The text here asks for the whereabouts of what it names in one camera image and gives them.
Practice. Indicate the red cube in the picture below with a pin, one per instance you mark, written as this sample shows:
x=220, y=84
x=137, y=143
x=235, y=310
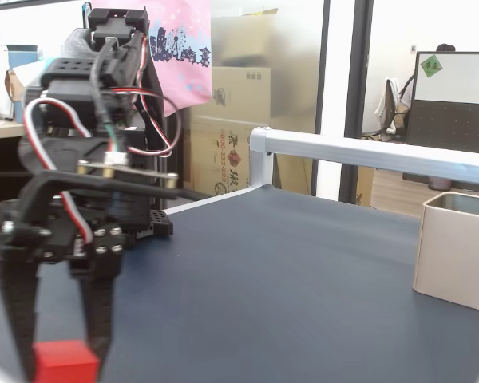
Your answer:
x=64, y=363

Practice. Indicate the beige metal container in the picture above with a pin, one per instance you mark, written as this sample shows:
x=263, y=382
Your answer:
x=451, y=255

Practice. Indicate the wooden desk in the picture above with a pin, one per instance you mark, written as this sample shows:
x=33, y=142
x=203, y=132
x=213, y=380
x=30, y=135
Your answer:
x=0, y=129

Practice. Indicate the cardboard box with red print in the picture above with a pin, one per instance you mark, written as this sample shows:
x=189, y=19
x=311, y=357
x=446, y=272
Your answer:
x=223, y=159

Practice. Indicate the blue cup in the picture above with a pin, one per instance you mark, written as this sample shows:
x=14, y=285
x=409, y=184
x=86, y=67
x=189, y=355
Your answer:
x=22, y=56

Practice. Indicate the cardboard box with black logo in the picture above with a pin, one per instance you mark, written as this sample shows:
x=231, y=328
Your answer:
x=239, y=91

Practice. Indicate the pink cloth with skyline print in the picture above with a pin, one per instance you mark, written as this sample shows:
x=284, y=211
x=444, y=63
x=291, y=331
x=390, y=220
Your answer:
x=183, y=24

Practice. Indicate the plain cardboard box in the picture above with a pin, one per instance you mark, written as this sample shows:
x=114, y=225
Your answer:
x=243, y=40

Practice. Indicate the dark wide door pillar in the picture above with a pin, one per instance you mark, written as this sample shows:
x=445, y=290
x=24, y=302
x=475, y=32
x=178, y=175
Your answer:
x=357, y=80

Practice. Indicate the office chair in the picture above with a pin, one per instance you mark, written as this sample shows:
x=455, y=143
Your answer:
x=401, y=119

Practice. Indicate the white garment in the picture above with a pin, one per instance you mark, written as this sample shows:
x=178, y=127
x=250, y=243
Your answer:
x=391, y=99

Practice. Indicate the office partition with whiteboard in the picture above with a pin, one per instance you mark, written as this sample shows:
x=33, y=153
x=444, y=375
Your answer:
x=455, y=127

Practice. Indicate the green square sticker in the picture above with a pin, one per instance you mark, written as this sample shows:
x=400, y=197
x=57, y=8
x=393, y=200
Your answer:
x=432, y=65

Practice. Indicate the person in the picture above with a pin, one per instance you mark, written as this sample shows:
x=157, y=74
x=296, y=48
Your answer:
x=446, y=48

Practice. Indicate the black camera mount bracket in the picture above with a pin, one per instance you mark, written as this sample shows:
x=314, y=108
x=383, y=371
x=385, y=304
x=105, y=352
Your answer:
x=104, y=181

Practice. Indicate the white table edge rail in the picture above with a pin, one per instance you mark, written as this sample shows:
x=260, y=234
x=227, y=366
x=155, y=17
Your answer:
x=207, y=201

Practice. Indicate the aluminium frame post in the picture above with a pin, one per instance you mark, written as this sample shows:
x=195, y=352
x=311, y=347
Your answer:
x=259, y=167

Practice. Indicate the aluminium frame rail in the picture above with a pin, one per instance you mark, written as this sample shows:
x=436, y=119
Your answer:
x=363, y=153

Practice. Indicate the small wall sign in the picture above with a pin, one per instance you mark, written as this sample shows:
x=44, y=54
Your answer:
x=413, y=48

